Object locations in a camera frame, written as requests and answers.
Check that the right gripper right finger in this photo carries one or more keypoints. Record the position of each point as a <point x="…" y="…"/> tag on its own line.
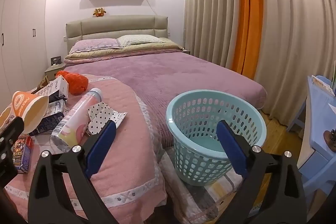
<point x="284" y="201"/>

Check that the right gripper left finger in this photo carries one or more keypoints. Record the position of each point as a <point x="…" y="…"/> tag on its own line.
<point x="49" y="201"/>

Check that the orange paper cup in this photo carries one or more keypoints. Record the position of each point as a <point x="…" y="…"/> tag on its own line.
<point x="30" y="107"/>

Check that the pink drink bottle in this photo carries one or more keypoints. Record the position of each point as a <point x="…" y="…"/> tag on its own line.
<point x="70" y="130"/>

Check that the heart pattern white wrapper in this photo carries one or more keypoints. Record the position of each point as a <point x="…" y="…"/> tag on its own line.
<point x="100" y="114"/>

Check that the orange plastic bag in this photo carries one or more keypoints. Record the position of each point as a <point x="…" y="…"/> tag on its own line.
<point x="78" y="84"/>

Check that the blue white carton box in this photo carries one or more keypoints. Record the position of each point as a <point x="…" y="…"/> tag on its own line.
<point x="56" y="111"/>

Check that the pink elephant blanket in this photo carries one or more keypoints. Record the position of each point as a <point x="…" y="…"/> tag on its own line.
<point x="129" y="181"/>

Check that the white product box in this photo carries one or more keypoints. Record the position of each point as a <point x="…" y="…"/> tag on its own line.
<point x="56" y="90"/>

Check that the striped floor cloth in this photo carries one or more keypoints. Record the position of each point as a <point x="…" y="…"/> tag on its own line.
<point x="197" y="204"/>

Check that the light blue laundry basket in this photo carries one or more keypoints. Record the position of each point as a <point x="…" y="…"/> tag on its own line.
<point x="192" y="118"/>

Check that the beige nightstand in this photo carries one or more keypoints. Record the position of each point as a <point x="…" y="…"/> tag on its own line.
<point x="53" y="70"/>

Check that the white wardrobe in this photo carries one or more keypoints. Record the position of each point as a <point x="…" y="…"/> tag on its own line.
<point x="23" y="46"/>

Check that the purple pillow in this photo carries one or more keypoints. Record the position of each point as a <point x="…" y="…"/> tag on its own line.
<point x="88" y="45"/>

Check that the beige curtain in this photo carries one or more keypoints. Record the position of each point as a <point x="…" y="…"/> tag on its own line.
<point x="298" y="40"/>

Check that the purple bedspread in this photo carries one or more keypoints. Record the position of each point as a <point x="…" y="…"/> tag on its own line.
<point x="159" y="77"/>

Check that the orange curtain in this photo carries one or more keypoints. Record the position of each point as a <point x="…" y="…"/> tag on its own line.
<point x="250" y="26"/>

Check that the white patterned pillow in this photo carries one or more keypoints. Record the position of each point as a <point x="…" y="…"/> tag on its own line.
<point x="129" y="40"/>

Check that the beige padded headboard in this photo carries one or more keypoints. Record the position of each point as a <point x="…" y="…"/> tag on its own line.
<point x="115" y="26"/>

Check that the orange plush toy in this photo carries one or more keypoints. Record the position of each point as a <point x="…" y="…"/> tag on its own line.
<point x="99" y="12"/>

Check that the folded beige quilt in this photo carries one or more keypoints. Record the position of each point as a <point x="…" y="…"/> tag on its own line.
<point x="165" y="46"/>

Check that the small photo frame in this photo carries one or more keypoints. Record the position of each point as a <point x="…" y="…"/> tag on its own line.
<point x="56" y="60"/>

